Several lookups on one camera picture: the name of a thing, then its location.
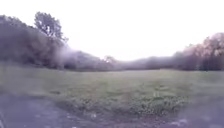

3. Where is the green grass field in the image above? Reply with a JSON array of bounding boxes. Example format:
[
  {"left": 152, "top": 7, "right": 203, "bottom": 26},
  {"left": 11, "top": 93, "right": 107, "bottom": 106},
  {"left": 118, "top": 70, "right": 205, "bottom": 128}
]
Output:
[{"left": 0, "top": 63, "right": 224, "bottom": 122}]

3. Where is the row of trees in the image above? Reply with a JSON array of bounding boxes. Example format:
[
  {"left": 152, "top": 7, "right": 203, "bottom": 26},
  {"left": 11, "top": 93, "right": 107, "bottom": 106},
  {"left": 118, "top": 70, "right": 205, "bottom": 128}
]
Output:
[{"left": 0, "top": 11, "right": 224, "bottom": 72}]

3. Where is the grey dirt path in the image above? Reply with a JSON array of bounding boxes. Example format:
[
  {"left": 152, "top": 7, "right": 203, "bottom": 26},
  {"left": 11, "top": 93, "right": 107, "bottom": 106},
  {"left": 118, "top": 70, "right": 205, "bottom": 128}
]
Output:
[{"left": 0, "top": 92, "right": 224, "bottom": 128}]

